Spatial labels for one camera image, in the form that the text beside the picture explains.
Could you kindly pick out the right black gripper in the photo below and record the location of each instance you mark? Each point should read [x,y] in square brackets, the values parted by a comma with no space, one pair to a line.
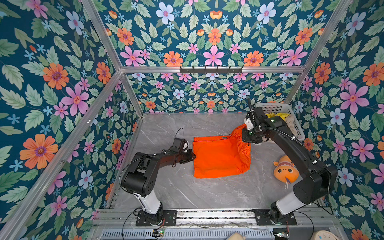
[245,138]

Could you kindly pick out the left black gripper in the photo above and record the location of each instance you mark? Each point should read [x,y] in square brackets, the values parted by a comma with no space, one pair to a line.
[190,156]

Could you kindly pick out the orange shorts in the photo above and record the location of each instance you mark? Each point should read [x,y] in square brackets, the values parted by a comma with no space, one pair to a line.
[221,156]

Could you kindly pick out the yellow shorts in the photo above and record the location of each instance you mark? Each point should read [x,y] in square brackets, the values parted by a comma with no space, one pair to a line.
[281,115]

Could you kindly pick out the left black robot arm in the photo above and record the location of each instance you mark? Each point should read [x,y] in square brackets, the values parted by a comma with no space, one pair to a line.
[139,176]

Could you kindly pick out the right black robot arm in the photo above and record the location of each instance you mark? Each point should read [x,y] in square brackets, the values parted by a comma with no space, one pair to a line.
[317,178]

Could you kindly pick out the beige shorts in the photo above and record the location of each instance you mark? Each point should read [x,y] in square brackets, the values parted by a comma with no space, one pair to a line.
[290,120]

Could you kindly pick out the white plastic laundry basket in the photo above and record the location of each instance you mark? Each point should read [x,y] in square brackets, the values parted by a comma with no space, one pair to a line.
[282,108]

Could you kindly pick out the orange plush toy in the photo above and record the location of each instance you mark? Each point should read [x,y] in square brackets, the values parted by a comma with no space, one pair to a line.
[286,171]

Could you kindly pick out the beige rounded object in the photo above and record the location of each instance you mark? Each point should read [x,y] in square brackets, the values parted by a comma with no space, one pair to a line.
[236,236]

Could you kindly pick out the white round device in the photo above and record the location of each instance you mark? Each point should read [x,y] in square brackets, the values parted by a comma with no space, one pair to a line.
[323,235]

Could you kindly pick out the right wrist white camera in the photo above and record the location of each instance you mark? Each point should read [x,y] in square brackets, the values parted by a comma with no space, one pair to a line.
[249,124]

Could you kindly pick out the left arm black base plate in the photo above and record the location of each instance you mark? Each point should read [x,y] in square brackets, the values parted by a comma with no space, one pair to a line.
[162,218]

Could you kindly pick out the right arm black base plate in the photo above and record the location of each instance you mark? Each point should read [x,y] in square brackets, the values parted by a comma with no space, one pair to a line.
[266,217]

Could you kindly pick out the black wall hook rail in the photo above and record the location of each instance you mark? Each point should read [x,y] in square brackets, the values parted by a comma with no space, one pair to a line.
[208,70]

